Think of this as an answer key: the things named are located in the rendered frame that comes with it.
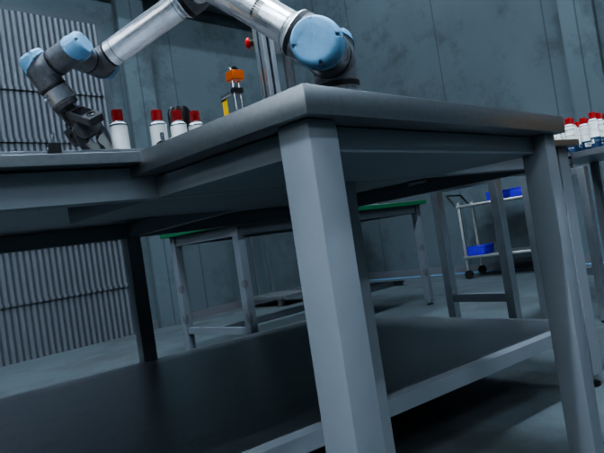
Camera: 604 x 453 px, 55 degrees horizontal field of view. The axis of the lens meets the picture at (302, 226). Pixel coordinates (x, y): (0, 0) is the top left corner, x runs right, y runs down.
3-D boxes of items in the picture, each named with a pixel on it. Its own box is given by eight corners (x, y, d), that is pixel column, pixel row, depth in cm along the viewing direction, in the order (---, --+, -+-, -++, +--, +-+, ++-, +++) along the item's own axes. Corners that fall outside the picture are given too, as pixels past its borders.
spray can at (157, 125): (169, 178, 180) (160, 112, 181) (176, 174, 176) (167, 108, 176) (154, 179, 177) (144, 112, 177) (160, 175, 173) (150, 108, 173)
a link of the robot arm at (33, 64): (33, 46, 154) (10, 63, 156) (59, 82, 157) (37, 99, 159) (48, 43, 161) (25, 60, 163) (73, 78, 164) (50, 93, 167)
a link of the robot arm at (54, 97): (69, 79, 161) (44, 93, 157) (79, 93, 162) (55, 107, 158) (62, 87, 167) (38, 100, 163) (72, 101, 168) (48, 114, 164)
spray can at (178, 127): (190, 176, 184) (180, 112, 185) (197, 173, 180) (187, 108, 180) (174, 177, 181) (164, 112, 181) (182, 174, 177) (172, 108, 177)
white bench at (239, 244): (365, 305, 499) (351, 213, 501) (441, 302, 447) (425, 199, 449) (177, 361, 363) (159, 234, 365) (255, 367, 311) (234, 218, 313)
